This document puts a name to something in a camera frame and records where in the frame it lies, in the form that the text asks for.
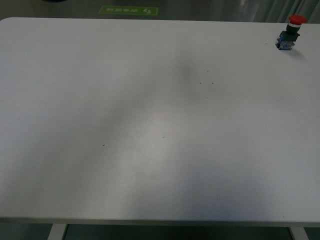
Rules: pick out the red push button switch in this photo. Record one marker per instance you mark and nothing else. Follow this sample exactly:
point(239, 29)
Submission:
point(287, 38)

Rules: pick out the white table leg left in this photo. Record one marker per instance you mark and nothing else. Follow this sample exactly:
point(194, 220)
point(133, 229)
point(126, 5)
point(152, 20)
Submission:
point(58, 232)

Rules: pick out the green floor sign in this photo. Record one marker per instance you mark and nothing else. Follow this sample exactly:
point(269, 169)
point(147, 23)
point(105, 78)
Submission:
point(129, 10)

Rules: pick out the white table leg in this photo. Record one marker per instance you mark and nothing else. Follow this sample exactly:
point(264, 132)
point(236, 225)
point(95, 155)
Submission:
point(58, 232)
point(298, 233)

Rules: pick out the white table leg right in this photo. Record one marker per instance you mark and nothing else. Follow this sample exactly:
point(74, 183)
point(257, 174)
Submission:
point(298, 233)

